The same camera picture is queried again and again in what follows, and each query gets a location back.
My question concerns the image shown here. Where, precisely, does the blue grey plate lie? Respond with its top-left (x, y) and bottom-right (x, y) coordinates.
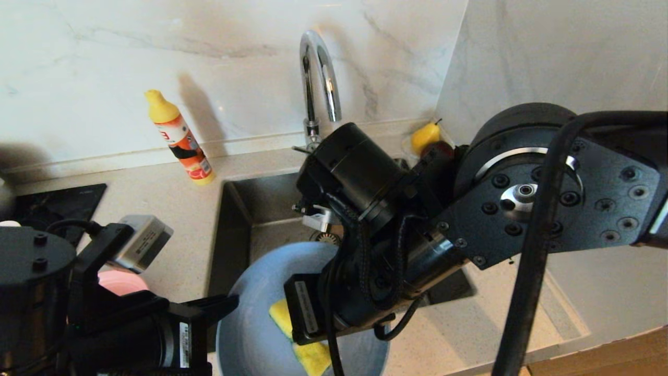
top-left (216, 241), bottom-right (391, 376)

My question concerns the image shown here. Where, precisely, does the pink plate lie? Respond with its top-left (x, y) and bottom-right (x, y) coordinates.
top-left (98, 269), bottom-right (149, 297)

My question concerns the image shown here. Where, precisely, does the yellow green sponge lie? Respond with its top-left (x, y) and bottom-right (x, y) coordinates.
top-left (268, 298), bottom-right (333, 376)

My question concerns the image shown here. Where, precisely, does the orange dish soap bottle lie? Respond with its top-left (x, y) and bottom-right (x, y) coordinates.
top-left (144, 89), bottom-right (216, 186)

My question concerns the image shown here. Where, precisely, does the chrome gooseneck faucet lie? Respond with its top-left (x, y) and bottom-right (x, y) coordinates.
top-left (292, 30), bottom-right (343, 152)

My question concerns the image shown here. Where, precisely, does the stainless steel sink basin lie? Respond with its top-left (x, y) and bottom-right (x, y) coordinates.
top-left (208, 172), bottom-right (476, 306)

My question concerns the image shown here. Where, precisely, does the black induction cooktop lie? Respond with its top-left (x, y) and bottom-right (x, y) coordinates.
top-left (0, 183), bottom-right (108, 246)

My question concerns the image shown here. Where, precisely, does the dark red apple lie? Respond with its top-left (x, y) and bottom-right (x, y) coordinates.
top-left (422, 141), bottom-right (455, 157)

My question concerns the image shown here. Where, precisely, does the yellow pear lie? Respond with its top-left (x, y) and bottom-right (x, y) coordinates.
top-left (411, 118), bottom-right (443, 155)

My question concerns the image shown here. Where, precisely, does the black braided cable sleeve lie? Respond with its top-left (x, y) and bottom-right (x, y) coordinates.
top-left (339, 204), bottom-right (423, 343)

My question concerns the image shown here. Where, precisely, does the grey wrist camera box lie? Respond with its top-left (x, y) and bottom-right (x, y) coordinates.
top-left (114, 214), bottom-right (174, 274)
top-left (300, 205), bottom-right (335, 233)

